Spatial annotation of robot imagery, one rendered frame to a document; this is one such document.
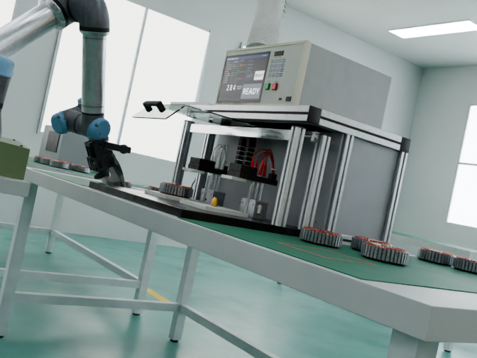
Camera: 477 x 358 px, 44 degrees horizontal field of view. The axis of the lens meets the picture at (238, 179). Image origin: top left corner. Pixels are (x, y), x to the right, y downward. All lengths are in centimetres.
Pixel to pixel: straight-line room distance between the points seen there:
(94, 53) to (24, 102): 444
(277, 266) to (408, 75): 865
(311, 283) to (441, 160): 828
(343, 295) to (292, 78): 97
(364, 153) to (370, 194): 13
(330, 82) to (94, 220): 512
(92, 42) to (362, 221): 102
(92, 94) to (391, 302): 135
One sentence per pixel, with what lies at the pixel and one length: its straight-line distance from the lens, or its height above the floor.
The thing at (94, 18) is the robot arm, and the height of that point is 127.
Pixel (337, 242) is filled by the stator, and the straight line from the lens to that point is 154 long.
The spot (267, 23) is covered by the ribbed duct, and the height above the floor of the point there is 173.
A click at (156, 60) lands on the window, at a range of 693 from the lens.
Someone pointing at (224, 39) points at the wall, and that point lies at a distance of 742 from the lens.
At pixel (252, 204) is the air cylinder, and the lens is 181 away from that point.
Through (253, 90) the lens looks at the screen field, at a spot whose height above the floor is 117.
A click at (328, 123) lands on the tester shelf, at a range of 171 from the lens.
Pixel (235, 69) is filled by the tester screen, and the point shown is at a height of 125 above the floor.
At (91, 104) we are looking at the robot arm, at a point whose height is 102.
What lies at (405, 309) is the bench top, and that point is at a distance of 89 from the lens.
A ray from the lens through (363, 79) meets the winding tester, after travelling 196.
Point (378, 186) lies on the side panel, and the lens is 190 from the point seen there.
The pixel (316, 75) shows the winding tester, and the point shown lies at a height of 123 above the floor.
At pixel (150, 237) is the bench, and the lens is 350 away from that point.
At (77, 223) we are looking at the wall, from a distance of 666.
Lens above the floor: 85
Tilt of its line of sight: 1 degrees up
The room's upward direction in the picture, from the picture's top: 12 degrees clockwise
